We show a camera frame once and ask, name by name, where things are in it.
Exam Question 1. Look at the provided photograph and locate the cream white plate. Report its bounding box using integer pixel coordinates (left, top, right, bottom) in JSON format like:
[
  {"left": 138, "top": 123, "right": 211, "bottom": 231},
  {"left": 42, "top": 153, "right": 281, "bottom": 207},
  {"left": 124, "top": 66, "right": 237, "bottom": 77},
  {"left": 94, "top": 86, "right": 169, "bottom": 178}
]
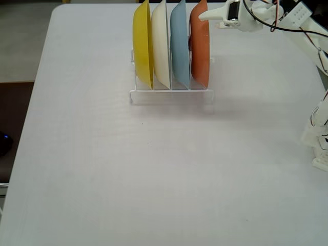
[{"left": 151, "top": 0, "right": 172, "bottom": 90}]

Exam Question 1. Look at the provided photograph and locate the orange plate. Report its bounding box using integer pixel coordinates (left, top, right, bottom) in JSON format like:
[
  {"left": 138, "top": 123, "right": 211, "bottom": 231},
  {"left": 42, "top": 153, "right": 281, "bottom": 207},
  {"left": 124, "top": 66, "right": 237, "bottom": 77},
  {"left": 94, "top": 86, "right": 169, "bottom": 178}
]
[{"left": 189, "top": 0, "right": 211, "bottom": 89}]

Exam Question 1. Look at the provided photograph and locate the white metal bar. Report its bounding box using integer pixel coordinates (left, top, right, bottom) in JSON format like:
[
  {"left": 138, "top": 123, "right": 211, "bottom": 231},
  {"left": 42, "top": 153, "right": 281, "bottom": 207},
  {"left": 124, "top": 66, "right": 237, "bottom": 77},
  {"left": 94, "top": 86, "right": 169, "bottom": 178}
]
[{"left": 0, "top": 181, "right": 10, "bottom": 216}]

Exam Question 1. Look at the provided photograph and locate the black rounded object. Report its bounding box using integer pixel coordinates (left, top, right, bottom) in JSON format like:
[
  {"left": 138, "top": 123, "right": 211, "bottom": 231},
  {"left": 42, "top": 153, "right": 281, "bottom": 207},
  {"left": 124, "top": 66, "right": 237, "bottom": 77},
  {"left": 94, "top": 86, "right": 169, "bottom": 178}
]
[{"left": 0, "top": 131, "right": 14, "bottom": 156}]

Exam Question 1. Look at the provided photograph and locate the light blue plate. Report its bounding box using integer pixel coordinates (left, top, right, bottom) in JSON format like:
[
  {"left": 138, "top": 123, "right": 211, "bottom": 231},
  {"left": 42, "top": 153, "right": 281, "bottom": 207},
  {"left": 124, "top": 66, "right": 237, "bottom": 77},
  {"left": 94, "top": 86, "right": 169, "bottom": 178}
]
[{"left": 170, "top": 0, "right": 192, "bottom": 89}]

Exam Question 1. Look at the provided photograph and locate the white wire plate rack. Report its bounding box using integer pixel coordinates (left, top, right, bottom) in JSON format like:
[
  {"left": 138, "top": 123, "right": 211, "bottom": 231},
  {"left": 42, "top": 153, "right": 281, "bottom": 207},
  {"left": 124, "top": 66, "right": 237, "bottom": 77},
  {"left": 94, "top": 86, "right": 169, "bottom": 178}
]
[{"left": 129, "top": 48, "right": 215, "bottom": 105}]

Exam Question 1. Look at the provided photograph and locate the yellow plate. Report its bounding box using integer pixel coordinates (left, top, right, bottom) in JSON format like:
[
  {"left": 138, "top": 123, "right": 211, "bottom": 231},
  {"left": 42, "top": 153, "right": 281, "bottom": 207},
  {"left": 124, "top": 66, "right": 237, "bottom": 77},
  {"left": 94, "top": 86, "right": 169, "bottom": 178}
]
[{"left": 132, "top": 0, "right": 155, "bottom": 90}]

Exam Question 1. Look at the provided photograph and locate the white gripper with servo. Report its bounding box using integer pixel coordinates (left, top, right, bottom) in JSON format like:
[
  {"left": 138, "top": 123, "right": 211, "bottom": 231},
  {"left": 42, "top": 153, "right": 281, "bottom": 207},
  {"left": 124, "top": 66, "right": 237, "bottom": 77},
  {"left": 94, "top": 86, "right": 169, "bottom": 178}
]
[{"left": 198, "top": 0, "right": 262, "bottom": 33}]

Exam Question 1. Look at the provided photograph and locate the black cable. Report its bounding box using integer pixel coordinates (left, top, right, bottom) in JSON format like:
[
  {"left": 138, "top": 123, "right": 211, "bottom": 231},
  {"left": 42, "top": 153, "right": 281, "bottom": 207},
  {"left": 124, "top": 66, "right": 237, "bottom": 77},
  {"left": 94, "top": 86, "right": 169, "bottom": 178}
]
[{"left": 242, "top": 0, "right": 328, "bottom": 74}]

